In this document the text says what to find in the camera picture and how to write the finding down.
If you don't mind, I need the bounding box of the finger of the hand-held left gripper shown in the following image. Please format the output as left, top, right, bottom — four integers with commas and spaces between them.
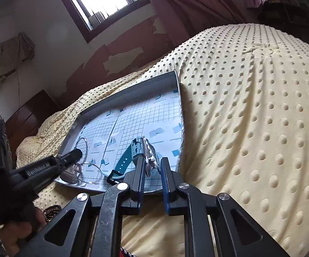
55, 148, 83, 169

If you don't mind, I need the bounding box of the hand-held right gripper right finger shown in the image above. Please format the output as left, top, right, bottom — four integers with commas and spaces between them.
160, 157, 291, 257

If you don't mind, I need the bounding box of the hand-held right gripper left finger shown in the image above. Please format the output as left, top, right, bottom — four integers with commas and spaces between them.
16, 157, 147, 257

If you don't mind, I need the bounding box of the grey carabiner clip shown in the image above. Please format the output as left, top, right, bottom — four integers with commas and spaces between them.
60, 163, 83, 186

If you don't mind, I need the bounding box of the grey tray with grid paper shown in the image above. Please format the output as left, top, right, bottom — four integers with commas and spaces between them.
53, 70, 185, 193

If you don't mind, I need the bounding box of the person's left hand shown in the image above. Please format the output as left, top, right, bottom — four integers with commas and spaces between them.
0, 207, 48, 252

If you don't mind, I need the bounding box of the dark wooden headboard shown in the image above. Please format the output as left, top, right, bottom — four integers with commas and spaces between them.
4, 89, 62, 154

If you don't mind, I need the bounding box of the yellow dotted blanket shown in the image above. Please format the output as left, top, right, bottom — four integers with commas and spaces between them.
15, 24, 309, 257

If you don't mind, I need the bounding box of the beige patterned hanging cloth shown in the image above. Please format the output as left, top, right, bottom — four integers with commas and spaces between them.
0, 32, 36, 82

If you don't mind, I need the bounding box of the maroon curtain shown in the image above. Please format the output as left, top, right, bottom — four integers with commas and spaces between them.
125, 0, 249, 49

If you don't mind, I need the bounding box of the dark wooden cabinet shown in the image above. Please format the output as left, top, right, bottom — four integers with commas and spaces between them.
256, 0, 309, 40

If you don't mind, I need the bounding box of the window with dark frame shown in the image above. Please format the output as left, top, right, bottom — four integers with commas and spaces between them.
50, 0, 158, 43

